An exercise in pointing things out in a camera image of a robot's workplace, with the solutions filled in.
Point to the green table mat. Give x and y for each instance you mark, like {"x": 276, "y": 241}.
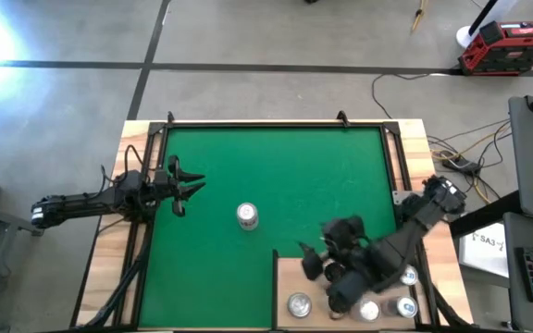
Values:
{"x": 202, "y": 277}

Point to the black clamp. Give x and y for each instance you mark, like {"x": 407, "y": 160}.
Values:
{"x": 343, "y": 119}
{"x": 170, "y": 118}

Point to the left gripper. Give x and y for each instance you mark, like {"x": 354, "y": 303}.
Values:
{"x": 162, "y": 187}

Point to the black metal rig frame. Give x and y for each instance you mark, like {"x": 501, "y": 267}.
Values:
{"x": 271, "y": 125}

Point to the silver Diet Coke can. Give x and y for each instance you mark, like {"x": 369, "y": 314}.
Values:
{"x": 247, "y": 212}

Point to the white paper sheet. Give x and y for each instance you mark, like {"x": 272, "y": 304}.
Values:
{"x": 484, "y": 252}

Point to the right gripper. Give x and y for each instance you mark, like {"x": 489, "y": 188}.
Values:
{"x": 340, "y": 231}

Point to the white stand with black pole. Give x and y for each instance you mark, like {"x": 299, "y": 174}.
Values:
{"x": 466, "y": 37}

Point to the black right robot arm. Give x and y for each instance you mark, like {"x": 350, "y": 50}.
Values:
{"x": 400, "y": 240}

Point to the yellow thin rod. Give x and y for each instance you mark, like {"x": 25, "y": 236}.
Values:
{"x": 418, "y": 18}

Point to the black power adapter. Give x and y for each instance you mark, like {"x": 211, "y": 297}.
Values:
{"x": 463, "y": 165}

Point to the black diagonal bar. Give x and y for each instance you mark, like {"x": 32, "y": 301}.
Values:
{"x": 484, "y": 215}

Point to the red black tool case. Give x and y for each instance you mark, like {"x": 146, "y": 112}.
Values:
{"x": 507, "y": 51}

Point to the blue silver Red Bull can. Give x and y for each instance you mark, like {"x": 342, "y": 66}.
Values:
{"x": 407, "y": 306}
{"x": 410, "y": 276}

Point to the light wooden board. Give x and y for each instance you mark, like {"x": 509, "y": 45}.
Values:
{"x": 294, "y": 282}

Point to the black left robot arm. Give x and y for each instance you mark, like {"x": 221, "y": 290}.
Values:
{"x": 77, "y": 205}

